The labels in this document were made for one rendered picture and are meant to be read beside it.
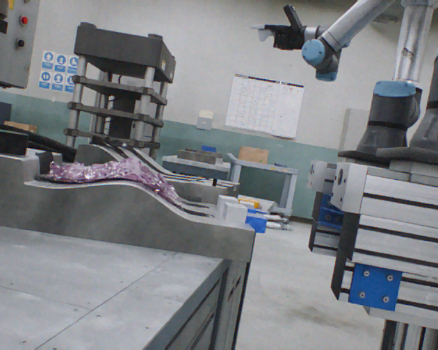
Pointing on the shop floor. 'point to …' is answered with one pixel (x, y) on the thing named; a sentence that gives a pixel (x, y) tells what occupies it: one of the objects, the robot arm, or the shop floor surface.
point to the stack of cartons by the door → (22, 126)
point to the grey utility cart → (271, 171)
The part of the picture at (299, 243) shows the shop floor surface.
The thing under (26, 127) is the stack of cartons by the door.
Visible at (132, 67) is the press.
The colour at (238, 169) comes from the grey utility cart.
